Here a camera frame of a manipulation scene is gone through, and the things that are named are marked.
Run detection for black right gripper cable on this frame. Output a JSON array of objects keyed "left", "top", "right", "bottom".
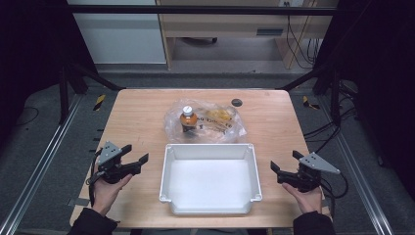
[{"left": 320, "top": 171, "right": 349, "bottom": 219}]

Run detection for thin black floor cable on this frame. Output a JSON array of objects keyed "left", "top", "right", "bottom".
[{"left": 15, "top": 106, "right": 41, "bottom": 127}]

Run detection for white plastic bin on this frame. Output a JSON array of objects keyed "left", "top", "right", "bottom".
[{"left": 159, "top": 143, "right": 263, "bottom": 216}]

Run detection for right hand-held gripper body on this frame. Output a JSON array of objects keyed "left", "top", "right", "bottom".
[{"left": 294, "top": 151, "right": 342, "bottom": 193}]

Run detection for light wooden desk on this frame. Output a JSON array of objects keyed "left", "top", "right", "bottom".
[{"left": 155, "top": 0, "right": 340, "bottom": 71}]

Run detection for grey tape strip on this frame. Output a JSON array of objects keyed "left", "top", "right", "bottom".
[{"left": 67, "top": 197, "right": 91, "bottom": 208}]

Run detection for person's right hand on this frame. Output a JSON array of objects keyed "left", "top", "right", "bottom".
[{"left": 281, "top": 182, "right": 324, "bottom": 215}]

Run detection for clear plastic bag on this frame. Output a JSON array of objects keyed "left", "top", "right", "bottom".
[{"left": 163, "top": 98, "right": 249, "bottom": 145}]

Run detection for black horizontal frame bar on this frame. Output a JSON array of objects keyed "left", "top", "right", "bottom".
[{"left": 66, "top": 4, "right": 338, "bottom": 17}]

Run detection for person's left hand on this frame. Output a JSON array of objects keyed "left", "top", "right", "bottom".
[{"left": 92, "top": 173, "right": 134, "bottom": 217}]

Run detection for bundle of black floor cables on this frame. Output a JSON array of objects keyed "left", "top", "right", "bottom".
[{"left": 302, "top": 79, "right": 360, "bottom": 155}]

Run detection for yellow black tape piece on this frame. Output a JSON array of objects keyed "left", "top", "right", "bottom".
[
  {"left": 93, "top": 94, "right": 107, "bottom": 112},
  {"left": 301, "top": 95, "right": 321, "bottom": 111}
]

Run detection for orange bottle with white cap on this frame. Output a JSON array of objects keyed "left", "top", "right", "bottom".
[{"left": 179, "top": 105, "right": 199, "bottom": 133}]

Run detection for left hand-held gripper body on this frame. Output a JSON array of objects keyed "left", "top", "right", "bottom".
[{"left": 96, "top": 140, "right": 135, "bottom": 185}]

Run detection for black hanging desk cables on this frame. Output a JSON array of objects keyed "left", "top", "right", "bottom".
[{"left": 285, "top": 1, "right": 323, "bottom": 71}]

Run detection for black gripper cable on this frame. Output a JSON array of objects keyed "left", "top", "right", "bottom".
[
  {"left": 320, "top": 171, "right": 349, "bottom": 219},
  {"left": 85, "top": 148, "right": 106, "bottom": 208}
]

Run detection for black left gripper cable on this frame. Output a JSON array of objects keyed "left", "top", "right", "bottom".
[{"left": 85, "top": 148, "right": 106, "bottom": 208}]

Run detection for yellow snack packet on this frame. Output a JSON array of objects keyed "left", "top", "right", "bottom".
[{"left": 205, "top": 108, "right": 237, "bottom": 124}]

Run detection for white cabinet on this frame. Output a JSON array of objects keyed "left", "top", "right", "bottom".
[{"left": 66, "top": 0, "right": 167, "bottom": 66}]

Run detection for aluminium floor rail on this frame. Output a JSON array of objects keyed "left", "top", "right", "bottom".
[
  {"left": 0, "top": 93, "right": 83, "bottom": 235},
  {"left": 316, "top": 93, "right": 396, "bottom": 235}
]

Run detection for black metal stand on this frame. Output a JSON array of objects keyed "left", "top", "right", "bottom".
[
  {"left": 276, "top": 61, "right": 343, "bottom": 127},
  {"left": 58, "top": 61, "right": 127, "bottom": 125}
]

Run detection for dark curtain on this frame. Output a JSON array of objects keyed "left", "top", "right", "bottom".
[
  {"left": 314, "top": 0, "right": 415, "bottom": 194},
  {"left": 0, "top": 0, "right": 99, "bottom": 145}
]

